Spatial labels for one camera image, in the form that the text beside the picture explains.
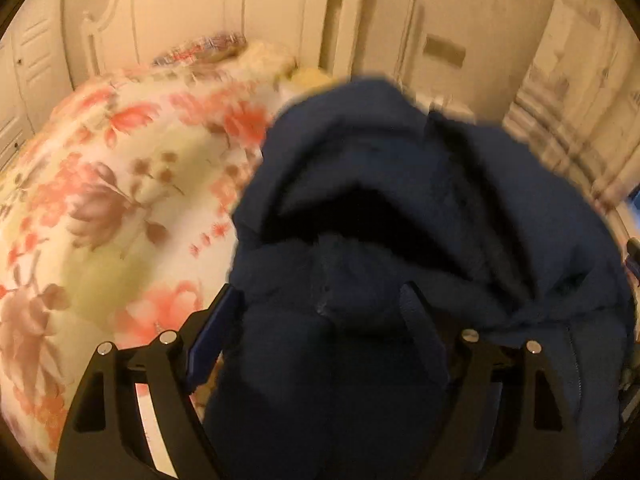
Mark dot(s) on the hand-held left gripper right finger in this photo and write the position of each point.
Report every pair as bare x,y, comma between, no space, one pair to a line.
500,365

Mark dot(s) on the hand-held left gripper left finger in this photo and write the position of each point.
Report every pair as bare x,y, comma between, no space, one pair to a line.
212,337

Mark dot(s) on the navy blue puffer jacket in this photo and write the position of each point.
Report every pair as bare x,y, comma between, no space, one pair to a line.
375,160

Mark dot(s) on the floral bed sheet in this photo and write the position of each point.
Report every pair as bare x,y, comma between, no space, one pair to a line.
125,210

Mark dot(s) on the white nightstand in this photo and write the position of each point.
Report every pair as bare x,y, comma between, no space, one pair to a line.
450,106

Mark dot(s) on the yellow pillow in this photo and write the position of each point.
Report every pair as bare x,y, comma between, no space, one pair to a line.
312,79

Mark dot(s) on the patterned pillow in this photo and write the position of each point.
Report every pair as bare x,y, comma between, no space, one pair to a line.
200,50

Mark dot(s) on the striped printed curtain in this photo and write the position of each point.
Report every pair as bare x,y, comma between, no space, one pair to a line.
570,85

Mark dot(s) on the white wardrobe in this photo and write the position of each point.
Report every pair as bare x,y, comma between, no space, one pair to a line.
30,70

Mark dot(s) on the white wooden headboard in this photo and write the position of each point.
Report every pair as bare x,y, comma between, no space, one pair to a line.
200,0

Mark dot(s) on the grey wall socket plate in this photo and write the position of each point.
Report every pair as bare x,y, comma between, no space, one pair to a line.
445,49

